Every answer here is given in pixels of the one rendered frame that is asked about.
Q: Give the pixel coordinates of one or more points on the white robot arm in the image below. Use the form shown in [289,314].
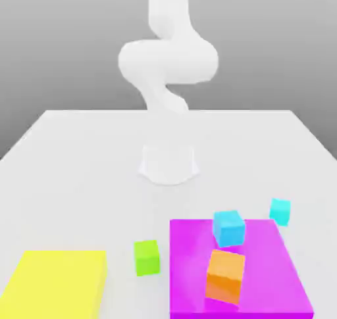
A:
[168,61]

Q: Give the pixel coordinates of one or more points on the large yellow box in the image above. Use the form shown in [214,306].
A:
[55,284]

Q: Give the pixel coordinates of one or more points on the small orange cube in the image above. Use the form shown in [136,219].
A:
[225,277]

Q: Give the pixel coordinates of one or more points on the small blue cube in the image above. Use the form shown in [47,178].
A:
[228,229]

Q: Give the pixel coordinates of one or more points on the small green cube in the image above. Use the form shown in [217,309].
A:
[147,258]

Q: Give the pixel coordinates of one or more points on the large magenta box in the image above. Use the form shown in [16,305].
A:
[266,271]

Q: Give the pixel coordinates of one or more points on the small cyan cube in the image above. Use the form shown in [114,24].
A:
[279,211]

